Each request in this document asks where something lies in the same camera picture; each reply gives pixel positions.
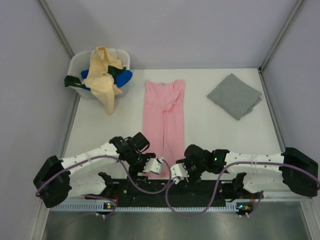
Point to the yellow t shirt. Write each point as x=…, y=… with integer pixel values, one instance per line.
x=99, y=81

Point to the pink t shirt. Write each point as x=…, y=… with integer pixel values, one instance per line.
x=163, y=119

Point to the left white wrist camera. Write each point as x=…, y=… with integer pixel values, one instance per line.
x=153, y=167

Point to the left aluminium corner post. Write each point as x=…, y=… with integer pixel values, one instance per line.
x=56, y=27

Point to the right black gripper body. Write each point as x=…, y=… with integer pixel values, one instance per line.
x=194, y=170

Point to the right aluminium corner post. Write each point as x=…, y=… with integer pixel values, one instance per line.
x=298, y=6

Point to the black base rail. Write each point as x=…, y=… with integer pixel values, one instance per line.
x=179, y=195

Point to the white plastic basket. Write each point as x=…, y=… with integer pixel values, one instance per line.
x=81, y=61

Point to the aluminium frame bar front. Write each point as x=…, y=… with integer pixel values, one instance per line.
x=284, y=196

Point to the blue t shirt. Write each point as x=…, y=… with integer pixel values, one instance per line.
x=120, y=80

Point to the slotted grey cable duct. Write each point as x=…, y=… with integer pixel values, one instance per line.
x=99, y=206

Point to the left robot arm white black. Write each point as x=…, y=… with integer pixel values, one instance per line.
x=86, y=173

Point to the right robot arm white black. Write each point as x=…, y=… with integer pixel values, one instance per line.
x=289, y=170

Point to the aluminium corner post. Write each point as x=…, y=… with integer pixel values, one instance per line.
x=298, y=6
x=56, y=27

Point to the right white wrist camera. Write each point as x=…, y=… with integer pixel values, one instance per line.
x=179, y=173

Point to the dark green t shirt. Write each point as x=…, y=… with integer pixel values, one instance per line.
x=73, y=81

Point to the folded grey t shirt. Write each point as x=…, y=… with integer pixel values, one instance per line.
x=235, y=97

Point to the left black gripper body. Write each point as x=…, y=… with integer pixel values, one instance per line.
x=136, y=163

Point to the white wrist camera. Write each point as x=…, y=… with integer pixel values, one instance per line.
x=179, y=173
x=153, y=167

